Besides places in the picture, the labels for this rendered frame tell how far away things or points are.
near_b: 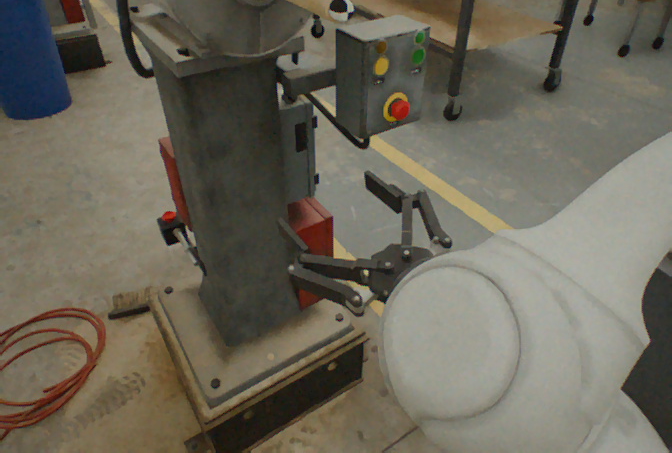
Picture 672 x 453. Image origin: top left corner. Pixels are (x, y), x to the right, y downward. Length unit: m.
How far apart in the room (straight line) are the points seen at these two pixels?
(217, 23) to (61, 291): 1.59
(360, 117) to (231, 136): 0.27
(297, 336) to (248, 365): 0.15
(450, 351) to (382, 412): 1.38
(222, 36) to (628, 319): 0.64
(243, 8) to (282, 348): 0.92
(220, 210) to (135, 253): 1.16
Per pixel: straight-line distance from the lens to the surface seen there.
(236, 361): 1.36
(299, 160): 1.17
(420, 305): 0.24
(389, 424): 1.60
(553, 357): 0.24
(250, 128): 1.03
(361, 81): 0.92
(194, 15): 0.75
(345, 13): 0.57
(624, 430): 0.42
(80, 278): 2.20
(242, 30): 0.78
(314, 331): 1.41
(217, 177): 1.05
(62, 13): 4.26
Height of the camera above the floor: 1.40
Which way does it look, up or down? 37 degrees down
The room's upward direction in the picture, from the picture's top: straight up
